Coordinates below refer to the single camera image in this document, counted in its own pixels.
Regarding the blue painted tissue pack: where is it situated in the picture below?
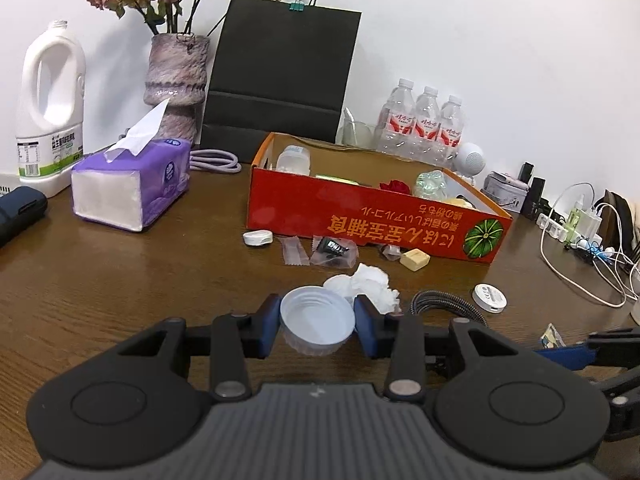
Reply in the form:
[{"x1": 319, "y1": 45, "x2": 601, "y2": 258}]
[{"x1": 540, "y1": 323, "x2": 565, "y2": 349}]

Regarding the white tissue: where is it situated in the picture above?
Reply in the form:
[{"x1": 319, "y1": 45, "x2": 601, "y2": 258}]
[{"x1": 323, "y1": 263, "x2": 400, "y2": 314}]

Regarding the white plastic jar lid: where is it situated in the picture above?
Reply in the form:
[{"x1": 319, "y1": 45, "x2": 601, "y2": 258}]
[{"x1": 280, "y1": 286, "x2": 355, "y2": 356}]

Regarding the black braided cable coil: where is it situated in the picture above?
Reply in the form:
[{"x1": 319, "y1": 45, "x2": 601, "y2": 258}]
[{"x1": 409, "y1": 288, "x2": 490, "y2": 328}]

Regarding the clear wrapper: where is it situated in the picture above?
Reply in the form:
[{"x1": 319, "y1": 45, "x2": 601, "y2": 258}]
[{"x1": 279, "y1": 236, "x2": 310, "y2": 266}]

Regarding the round white tin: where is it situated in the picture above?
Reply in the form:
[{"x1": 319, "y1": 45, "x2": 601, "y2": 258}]
[{"x1": 472, "y1": 283, "x2": 508, "y2": 314}]

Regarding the beige eraser block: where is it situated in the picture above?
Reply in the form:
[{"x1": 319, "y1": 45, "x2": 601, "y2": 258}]
[{"x1": 399, "y1": 248, "x2": 431, "y2": 272}]

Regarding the white power strip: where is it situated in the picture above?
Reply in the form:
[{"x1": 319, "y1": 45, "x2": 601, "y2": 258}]
[{"x1": 535, "y1": 214, "x2": 602, "y2": 250}]

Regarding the red fabric rose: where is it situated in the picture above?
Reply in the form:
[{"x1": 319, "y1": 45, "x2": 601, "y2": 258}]
[{"x1": 378, "y1": 179, "x2": 412, "y2": 195}]

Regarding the red cardboard box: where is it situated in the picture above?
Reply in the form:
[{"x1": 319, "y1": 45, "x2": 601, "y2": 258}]
[{"x1": 246, "y1": 133, "x2": 512, "y2": 263}]

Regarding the crumpled green plastic wrap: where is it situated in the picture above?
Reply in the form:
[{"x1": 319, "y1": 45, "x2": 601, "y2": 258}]
[{"x1": 412, "y1": 170, "x2": 448, "y2": 202}]

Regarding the clear plastic jar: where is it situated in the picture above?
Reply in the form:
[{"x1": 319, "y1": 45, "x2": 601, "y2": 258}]
[{"x1": 276, "y1": 144, "x2": 311, "y2": 176}]

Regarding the grey tin box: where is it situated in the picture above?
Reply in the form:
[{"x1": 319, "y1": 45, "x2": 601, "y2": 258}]
[{"x1": 482, "y1": 171, "x2": 529, "y2": 214}]

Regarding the middle water bottle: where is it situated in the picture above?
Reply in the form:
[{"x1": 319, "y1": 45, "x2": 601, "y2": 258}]
[{"x1": 412, "y1": 86, "x2": 439, "y2": 162}]

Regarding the water bottle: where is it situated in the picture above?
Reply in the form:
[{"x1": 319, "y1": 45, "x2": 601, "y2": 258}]
[
  {"x1": 412, "y1": 86, "x2": 439, "y2": 162},
  {"x1": 375, "y1": 78, "x2": 414, "y2": 155},
  {"x1": 436, "y1": 96, "x2": 464, "y2": 167}
]

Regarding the clear glass cup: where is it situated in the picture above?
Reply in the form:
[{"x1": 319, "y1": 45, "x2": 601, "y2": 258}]
[{"x1": 335, "y1": 107, "x2": 374, "y2": 150}]

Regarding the left water bottle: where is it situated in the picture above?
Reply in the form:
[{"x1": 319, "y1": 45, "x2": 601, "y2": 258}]
[{"x1": 375, "y1": 78, "x2": 414, "y2": 155}]

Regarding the purple tissue pack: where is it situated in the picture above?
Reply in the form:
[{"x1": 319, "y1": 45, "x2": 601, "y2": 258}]
[{"x1": 72, "y1": 100, "x2": 191, "y2": 232}]

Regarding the right water bottle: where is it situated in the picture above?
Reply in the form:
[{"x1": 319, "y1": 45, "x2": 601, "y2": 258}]
[{"x1": 436, "y1": 96, "x2": 464, "y2": 167}]

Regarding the black paper bag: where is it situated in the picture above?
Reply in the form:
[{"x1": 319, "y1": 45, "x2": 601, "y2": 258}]
[{"x1": 200, "y1": 0, "x2": 361, "y2": 162}]

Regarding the purple ceramic vase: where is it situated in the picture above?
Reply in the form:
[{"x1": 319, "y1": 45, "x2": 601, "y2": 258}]
[{"x1": 143, "y1": 34, "x2": 209, "y2": 144}]

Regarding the dark blue case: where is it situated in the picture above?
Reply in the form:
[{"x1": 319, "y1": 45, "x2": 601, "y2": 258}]
[{"x1": 0, "y1": 186, "x2": 48, "y2": 246}]

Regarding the white detergent jug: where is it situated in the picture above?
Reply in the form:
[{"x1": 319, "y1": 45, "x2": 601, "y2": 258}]
[{"x1": 15, "y1": 20, "x2": 86, "y2": 197}]

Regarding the lilac charging cable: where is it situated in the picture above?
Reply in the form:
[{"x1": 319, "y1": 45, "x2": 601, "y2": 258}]
[{"x1": 188, "y1": 147, "x2": 243, "y2": 175}]

